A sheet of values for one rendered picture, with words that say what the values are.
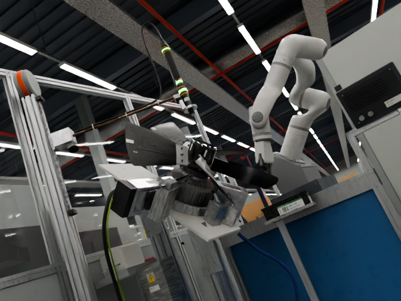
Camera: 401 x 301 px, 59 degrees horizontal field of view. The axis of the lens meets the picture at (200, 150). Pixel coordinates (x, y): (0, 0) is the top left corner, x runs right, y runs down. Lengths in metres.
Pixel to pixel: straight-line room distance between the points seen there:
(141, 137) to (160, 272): 0.56
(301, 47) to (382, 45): 1.67
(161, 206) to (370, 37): 2.50
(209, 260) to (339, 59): 2.34
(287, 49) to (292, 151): 0.67
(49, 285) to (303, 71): 1.55
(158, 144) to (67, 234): 0.57
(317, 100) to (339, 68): 1.31
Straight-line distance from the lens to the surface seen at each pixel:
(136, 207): 1.35
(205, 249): 1.50
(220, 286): 1.52
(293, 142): 2.10
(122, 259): 1.76
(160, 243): 1.67
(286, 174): 2.04
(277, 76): 1.63
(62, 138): 1.80
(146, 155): 1.42
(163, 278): 1.56
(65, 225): 1.70
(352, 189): 1.78
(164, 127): 1.79
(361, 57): 3.34
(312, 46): 1.77
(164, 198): 1.33
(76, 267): 1.68
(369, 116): 1.75
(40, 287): 1.75
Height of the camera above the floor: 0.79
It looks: 15 degrees up
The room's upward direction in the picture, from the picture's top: 22 degrees counter-clockwise
